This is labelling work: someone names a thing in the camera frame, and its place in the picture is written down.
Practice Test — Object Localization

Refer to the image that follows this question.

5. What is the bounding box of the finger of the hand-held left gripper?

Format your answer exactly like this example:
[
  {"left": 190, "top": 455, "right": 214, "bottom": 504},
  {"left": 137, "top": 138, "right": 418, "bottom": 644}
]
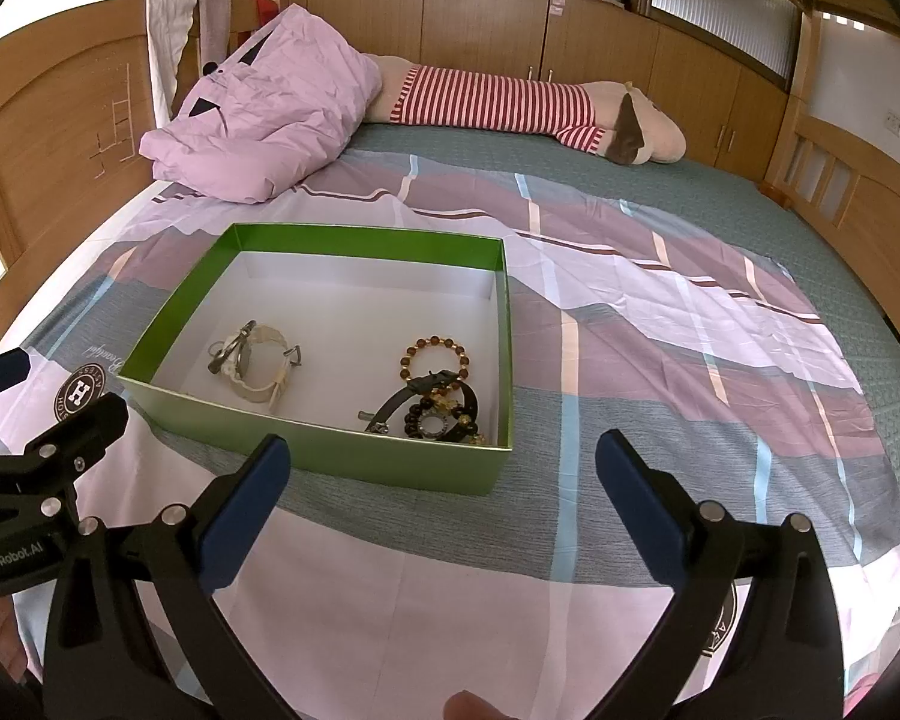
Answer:
[
  {"left": 0, "top": 349, "right": 32, "bottom": 400},
  {"left": 0, "top": 393, "right": 129, "bottom": 522}
]

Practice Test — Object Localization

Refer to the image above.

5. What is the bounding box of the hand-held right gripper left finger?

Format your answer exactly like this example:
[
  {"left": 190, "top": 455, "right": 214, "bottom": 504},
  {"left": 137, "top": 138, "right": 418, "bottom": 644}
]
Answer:
[{"left": 41, "top": 435, "right": 292, "bottom": 720}]

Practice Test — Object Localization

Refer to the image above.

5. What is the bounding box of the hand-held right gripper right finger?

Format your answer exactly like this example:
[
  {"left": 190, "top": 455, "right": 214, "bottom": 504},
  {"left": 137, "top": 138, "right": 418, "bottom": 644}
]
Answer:
[{"left": 595, "top": 429, "right": 845, "bottom": 720}]

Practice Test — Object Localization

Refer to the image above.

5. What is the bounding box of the green cardboard box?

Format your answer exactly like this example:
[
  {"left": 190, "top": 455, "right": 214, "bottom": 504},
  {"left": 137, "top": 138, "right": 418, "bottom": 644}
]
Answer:
[{"left": 118, "top": 223, "right": 514, "bottom": 497}]

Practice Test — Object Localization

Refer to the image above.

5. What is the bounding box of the amber bead bracelet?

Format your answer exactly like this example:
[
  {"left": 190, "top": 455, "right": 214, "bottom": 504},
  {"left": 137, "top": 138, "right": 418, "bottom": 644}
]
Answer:
[{"left": 400, "top": 340, "right": 470, "bottom": 392}]

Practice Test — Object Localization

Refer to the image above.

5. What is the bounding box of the person's right hand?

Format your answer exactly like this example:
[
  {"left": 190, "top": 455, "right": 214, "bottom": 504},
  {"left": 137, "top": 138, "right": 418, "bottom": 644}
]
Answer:
[{"left": 444, "top": 692, "right": 512, "bottom": 720}]

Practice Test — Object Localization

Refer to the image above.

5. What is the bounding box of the white wrist watch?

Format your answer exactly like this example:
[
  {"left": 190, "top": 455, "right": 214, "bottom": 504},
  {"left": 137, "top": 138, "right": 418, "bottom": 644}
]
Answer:
[{"left": 214, "top": 324, "right": 305, "bottom": 413}]

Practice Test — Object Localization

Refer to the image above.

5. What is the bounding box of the patterned pink grey bedsheet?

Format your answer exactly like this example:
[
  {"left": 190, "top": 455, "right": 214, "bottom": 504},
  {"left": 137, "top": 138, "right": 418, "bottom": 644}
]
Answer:
[{"left": 0, "top": 146, "right": 900, "bottom": 720}]

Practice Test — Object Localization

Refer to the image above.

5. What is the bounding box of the wooden headboard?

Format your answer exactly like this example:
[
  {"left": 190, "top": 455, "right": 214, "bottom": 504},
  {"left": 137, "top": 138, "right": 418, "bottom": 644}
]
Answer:
[{"left": 0, "top": 0, "right": 286, "bottom": 335}]

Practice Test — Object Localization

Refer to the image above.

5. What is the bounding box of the grey-green mattress cover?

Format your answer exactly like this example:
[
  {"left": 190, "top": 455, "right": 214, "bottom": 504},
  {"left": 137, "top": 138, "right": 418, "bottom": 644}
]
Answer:
[{"left": 341, "top": 124, "right": 900, "bottom": 406}]

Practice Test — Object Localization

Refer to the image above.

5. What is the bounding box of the pink quilt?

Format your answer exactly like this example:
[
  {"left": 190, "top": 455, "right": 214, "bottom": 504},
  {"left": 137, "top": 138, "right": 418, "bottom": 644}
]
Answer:
[{"left": 140, "top": 4, "right": 386, "bottom": 204}]

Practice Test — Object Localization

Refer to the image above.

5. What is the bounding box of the white hanging cloth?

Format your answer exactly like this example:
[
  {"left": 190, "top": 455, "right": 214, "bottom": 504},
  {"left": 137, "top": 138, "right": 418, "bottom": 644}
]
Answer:
[{"left": 145, "top": 0, "right": 197, "bottom": 125}]

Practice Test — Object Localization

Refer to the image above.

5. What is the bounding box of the pink hanging cloth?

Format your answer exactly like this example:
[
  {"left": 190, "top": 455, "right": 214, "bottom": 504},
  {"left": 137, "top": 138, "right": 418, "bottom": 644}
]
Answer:
[{"left": 193, "top": 0, "right": 235, "bottom": 67}]

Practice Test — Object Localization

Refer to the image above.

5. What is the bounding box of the striped long plush toy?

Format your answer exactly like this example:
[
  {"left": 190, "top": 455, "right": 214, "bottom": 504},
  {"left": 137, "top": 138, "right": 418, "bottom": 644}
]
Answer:
[{"left": 362, "top": 64, "right": 688, "bottom": 166}]

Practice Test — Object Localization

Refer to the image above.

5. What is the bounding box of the dark bead bracelet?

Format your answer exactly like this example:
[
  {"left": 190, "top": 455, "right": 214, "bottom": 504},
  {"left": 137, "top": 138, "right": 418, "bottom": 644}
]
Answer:
[{"left": 401, "top": 390, "right": 488, "bottom": 445}]

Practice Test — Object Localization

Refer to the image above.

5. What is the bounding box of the black cord bracelet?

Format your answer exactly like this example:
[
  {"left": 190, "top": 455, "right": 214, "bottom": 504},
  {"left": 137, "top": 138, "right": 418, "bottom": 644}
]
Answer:
[{"left": 360, "top": 369, "right": 482, "bottom": 436}]

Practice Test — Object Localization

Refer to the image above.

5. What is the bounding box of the wooden bed rail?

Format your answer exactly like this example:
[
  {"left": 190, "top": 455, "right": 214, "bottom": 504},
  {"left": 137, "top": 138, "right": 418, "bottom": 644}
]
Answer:
[{"left": 757, "top": 7, "right": 900, "bottom": 368}]

